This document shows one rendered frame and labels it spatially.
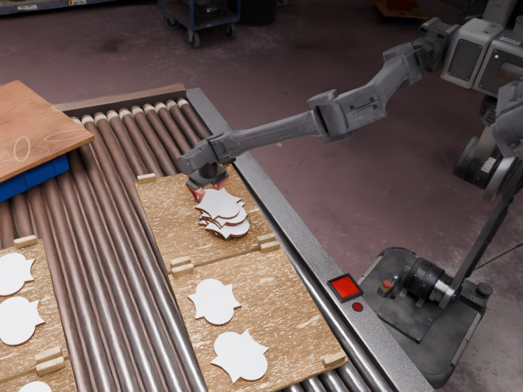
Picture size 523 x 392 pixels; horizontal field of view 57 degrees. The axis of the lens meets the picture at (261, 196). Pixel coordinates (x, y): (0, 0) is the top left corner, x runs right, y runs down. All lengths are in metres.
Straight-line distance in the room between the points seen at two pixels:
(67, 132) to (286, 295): 0.93
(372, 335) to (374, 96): 0.64
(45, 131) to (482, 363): 2.15
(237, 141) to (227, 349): 0.52
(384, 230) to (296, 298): 1.69
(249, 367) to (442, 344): 1.23
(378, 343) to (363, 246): 1.55
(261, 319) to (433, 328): 1.16
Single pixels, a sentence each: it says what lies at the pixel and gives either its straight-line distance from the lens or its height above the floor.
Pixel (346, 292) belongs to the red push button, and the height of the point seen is 0.93.
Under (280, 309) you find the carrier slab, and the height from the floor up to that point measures 0.94.
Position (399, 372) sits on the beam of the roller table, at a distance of 1.33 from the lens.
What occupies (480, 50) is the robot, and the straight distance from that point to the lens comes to 1.48.
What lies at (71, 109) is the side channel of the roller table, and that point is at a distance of 2.07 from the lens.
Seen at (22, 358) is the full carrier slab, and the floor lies 0.94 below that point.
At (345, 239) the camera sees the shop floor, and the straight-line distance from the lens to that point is 2.86.
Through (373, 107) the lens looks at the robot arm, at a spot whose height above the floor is 1.49.
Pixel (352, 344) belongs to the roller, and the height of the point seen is 0.92.
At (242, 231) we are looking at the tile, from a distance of 1.45.
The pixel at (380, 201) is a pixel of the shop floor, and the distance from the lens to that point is 3.18.
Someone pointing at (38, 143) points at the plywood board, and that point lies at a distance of 1.74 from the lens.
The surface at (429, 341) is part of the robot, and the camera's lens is 2.27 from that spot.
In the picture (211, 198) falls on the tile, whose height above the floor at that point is 1.01.
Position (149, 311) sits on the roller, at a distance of 1.34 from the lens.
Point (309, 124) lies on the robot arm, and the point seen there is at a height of 1.42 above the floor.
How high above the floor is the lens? 2.02
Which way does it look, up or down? 42 degrees down
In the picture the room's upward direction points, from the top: 6 degrees clockwise
